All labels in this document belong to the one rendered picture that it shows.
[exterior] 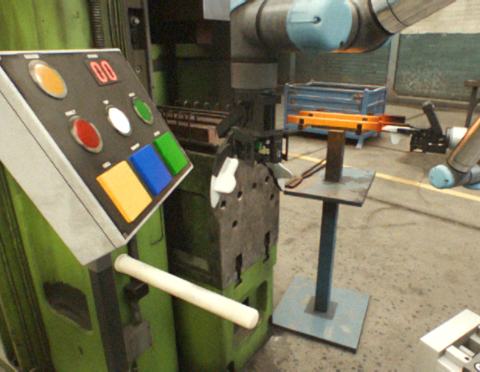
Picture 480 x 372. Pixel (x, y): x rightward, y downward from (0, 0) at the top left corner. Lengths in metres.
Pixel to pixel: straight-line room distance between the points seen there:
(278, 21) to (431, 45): 8.32
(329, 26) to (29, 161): 0.41
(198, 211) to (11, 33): 0.72
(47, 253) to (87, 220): 0.94
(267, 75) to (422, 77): 8.31
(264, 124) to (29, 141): 0.33
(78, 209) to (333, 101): 4.55
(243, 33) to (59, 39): 0.50
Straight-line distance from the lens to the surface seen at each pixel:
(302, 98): 5.14
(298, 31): 0.51
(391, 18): 0.59
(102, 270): 0.78
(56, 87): 0.57
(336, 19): 0.52
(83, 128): 0.56
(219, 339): 1.39
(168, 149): 0.73
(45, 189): 0.54
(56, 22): 0.97
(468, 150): 1.23
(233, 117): 0.66
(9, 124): 0.54
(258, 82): 0.59
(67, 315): 1.47
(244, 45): 0.59
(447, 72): 8.71
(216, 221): 1.11
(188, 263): 1.29
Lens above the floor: 1.20
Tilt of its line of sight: 21 degrees down
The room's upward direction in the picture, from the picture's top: straight up
